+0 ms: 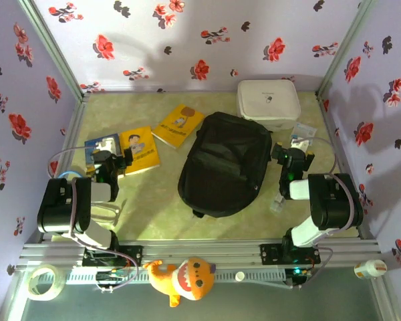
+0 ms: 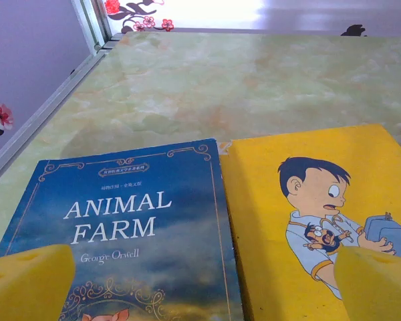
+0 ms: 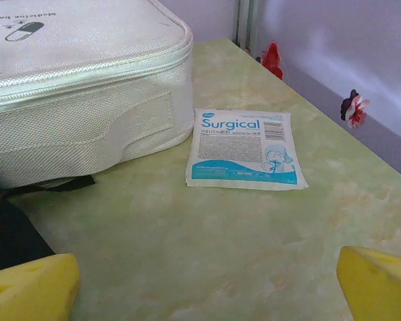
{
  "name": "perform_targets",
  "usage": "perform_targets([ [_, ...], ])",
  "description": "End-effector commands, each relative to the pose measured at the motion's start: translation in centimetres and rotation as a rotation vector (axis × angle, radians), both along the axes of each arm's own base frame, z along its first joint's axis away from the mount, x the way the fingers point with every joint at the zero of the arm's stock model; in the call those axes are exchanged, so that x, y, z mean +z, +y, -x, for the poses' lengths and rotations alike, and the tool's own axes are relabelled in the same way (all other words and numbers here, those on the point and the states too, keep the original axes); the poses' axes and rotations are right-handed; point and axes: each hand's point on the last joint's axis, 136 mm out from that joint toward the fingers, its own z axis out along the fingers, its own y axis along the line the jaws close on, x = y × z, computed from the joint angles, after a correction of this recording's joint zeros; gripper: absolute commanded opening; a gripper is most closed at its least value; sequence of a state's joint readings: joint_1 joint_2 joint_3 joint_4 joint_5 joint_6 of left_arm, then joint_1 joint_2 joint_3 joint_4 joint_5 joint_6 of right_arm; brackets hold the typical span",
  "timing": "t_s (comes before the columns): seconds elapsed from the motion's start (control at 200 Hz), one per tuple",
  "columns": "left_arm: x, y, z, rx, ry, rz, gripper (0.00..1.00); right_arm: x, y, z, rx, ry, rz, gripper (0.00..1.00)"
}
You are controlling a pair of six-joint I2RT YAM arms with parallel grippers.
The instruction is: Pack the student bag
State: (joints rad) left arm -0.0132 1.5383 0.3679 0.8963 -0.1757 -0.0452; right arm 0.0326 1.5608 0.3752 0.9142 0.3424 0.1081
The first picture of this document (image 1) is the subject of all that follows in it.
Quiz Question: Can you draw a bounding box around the yellow book with man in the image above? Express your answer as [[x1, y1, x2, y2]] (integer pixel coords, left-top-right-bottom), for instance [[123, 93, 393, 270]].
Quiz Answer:
[[119, 125, 161, 177]]

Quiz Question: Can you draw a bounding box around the blue landscape cover book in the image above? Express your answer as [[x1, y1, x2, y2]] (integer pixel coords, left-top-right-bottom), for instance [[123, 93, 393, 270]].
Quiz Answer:
[[84, 133, 123, 168]]

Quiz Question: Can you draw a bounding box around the black backpack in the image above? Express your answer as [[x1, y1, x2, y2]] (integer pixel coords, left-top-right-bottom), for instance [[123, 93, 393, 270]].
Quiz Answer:
[[177, 112, 274, 219]]

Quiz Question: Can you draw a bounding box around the yellow book with balloon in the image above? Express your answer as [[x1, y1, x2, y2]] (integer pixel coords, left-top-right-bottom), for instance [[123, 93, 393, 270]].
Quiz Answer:
[[151, 103, 205, 150]]

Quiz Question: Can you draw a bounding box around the white and blue packet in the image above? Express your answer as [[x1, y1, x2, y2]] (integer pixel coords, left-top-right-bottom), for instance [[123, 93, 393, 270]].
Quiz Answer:
[[289, 122, 317, 141]]

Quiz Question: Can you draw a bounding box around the small clear plastic box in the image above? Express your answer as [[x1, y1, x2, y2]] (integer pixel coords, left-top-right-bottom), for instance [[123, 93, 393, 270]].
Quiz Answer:
[[269, 195, 285, 213]]

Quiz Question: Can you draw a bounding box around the clear plastic stand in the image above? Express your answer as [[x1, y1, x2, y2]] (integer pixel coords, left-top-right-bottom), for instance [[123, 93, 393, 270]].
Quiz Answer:
[[90, 200, 128, 231]]

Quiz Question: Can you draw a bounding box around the white zip case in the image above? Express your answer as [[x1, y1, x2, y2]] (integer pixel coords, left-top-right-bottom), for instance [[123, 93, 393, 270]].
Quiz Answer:
[[236, 79, 302, 131]]

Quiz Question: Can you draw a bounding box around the small controller board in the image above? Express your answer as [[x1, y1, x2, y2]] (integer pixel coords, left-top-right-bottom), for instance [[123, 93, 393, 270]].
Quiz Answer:
[[285, 266, 314, 289], [96, 267, 130, 284]]

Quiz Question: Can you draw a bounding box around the clear tape roll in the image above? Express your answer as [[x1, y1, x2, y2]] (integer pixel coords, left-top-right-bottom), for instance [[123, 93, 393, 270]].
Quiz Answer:
[[27, 263, 66, 301]]

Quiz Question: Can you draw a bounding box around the white bottle orange label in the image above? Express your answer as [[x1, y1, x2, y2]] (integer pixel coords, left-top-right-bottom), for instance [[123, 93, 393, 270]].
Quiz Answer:
[[353, 259, 388, 279]]

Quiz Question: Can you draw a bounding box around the orange shark plush toy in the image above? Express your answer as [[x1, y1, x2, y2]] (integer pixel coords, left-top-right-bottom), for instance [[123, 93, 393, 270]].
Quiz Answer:
[[142, 256, 217, 308]]

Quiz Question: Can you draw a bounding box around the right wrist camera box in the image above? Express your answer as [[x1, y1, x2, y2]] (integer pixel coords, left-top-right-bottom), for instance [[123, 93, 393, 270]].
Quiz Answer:
[[289, 137, 313, 150]]

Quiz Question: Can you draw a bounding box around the aluminium side rail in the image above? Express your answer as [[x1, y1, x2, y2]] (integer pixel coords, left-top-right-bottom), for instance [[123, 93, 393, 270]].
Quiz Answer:
[[39, 95, 91, 243], [315, 93, 378, 240]]

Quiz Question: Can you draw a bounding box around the left arm grey cable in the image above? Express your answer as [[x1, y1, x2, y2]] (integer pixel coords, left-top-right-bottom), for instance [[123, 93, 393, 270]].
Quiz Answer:
[[47, 146, 141, 294]]

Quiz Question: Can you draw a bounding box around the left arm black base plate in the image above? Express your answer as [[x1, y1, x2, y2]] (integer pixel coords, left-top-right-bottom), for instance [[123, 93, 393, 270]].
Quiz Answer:
[[82, 244, 144, 268]]

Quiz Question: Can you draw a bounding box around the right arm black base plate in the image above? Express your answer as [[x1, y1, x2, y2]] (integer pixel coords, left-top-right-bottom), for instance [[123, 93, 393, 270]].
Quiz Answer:
[[259, 243, 321, 265]]

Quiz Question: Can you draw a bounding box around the aluminium corner post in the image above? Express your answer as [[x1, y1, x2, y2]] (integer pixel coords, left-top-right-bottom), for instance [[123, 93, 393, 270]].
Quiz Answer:
[[315, 0, 378, 98], [18, 0, 90, 101]]

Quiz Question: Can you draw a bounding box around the long aluminium base rail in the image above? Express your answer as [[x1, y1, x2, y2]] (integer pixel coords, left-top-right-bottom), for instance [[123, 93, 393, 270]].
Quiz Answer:
[[15, 237, 384, 271]]

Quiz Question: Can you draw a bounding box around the white slotted cable duct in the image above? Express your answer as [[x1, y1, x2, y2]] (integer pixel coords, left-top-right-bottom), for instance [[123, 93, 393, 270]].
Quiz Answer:
[[65, 269, 287, 285]]

